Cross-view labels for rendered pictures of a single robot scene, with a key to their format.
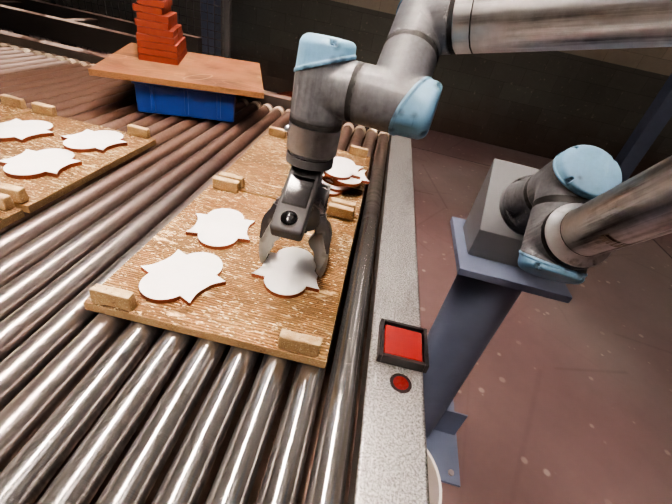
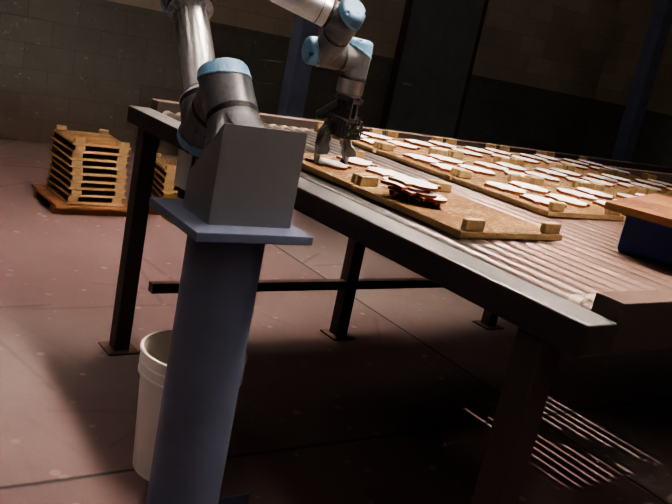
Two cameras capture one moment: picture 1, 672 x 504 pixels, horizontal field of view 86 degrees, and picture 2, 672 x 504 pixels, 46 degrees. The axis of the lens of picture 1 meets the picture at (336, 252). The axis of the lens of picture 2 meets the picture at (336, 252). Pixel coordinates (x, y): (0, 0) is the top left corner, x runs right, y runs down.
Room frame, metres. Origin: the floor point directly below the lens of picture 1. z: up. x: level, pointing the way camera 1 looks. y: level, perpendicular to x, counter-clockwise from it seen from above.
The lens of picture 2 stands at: (2.30, -1.32, 1.27)
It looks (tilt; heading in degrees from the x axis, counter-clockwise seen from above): 14 degrees down; 141
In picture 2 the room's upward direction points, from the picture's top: 12 degrees clockwise
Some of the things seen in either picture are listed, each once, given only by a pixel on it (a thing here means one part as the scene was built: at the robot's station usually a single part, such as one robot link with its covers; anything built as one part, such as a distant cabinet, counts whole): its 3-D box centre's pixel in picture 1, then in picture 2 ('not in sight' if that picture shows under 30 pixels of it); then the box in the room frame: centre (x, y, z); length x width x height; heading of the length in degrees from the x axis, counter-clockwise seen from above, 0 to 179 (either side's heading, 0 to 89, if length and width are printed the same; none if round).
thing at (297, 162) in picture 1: (305, 189); (345, 116); (0.52, 0.07, 1.08); 0.09 x 0.08 x 0.12; 178
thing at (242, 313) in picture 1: (253, 253); (357, 172); (0.53, 0.15, 0.93); 0.41 x 0.35 x 0.02; 178
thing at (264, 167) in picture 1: (303, 170); (454, 211); (0.95, 0.14, 0.93); 0.41 x 0.35 x 0.02; 179
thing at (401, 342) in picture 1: (402, 344); not in sight; (0.39, -0.13, 0.92); 0.06 x 0.06 x 0.01; 88
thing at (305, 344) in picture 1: (299, 343); not in sight; (0.33, 0.02, 0.95); 0.06 x 0.02 x 0.03; 88
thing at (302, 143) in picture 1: (310, 140); (351, 87); (0.52, 0.07, 1.16); 0.08 x 0.08 x 0.05
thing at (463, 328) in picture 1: (447, 355); (199, 397); (0.84, -0.44, 0.44); 0.38 x 0.38 x 0.87; 86
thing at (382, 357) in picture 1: (402, 344); not in sight; (0.39, -0.13, 0.92); 0.08 x 0.08 x 0.02; 88
